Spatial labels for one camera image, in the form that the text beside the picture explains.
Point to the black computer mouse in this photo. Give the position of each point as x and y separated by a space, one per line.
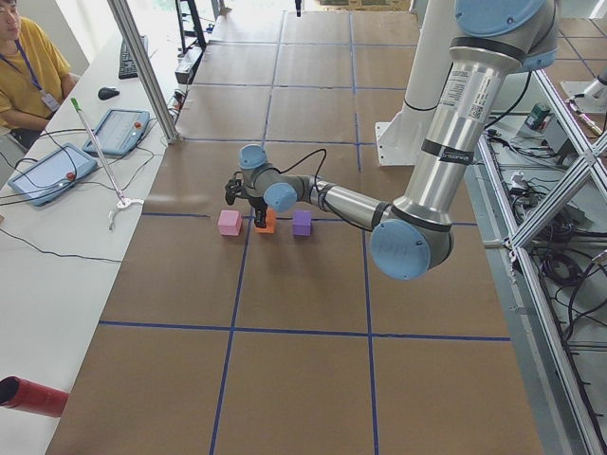
107 93

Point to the orange foam cube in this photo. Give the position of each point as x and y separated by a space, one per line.
270 223

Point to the black keyboard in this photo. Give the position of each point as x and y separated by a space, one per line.
127 66

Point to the white camera pedestal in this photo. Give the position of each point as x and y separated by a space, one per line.
399 140

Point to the far blue teach pendant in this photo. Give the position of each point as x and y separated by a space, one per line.
120 130

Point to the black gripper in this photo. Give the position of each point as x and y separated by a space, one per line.
258 206

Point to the brown paper table cover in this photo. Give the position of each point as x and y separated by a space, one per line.
277 344

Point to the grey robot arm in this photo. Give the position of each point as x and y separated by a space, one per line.
467 48

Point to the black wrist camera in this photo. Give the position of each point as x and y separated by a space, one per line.
234 190

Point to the blue teach pendant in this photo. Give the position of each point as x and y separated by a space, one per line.
53 175
120 130

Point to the purple foam cube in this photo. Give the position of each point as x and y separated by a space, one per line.
302 223

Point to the reacher grabber stick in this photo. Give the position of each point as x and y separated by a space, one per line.
124 202

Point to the person in yellow shirt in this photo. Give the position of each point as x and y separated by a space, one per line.
35 76

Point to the aluminium frame post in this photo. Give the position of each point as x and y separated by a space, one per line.
130 34

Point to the near blue teach pendant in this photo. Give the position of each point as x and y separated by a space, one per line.
53 175

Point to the red cylinder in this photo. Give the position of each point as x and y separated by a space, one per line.
24 395

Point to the pink foam cube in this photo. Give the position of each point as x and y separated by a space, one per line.
229 222

